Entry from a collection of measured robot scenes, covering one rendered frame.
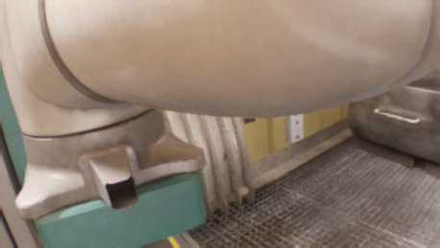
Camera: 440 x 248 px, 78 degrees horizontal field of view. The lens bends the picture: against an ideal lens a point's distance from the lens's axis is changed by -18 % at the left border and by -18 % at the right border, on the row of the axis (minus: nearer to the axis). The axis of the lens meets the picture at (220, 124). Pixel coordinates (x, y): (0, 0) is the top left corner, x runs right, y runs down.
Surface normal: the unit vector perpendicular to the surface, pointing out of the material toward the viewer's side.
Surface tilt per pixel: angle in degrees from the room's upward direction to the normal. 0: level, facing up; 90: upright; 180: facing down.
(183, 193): 90
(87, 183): 90
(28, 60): 98
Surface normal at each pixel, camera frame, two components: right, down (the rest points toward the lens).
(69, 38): -0.62, 0.54
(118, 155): -0.04, -0.91
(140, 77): -0.41, 0.82
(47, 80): -0.33, 0.69
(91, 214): 0.49, 0.22
